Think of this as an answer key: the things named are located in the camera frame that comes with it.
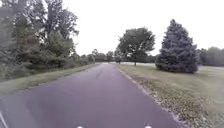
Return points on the distant row of trees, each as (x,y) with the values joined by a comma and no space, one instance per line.
(100,56)

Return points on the broad leafy tree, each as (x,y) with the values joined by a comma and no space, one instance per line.
(136,43)

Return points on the grey asphalt path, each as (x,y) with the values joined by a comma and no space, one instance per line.
(96,100)

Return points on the large conifer tree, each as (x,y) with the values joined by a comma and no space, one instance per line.
(177,50)

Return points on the robot's own part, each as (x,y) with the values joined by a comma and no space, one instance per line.
(80,127)

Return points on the narrow grass verge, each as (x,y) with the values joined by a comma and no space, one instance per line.
(36,80)

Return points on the wood of trees and bushes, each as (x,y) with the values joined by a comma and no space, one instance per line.
(33,43)

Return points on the wide grass lawn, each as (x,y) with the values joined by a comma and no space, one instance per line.
(190,90)

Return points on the dark tree line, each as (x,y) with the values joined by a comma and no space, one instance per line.
(211,56)

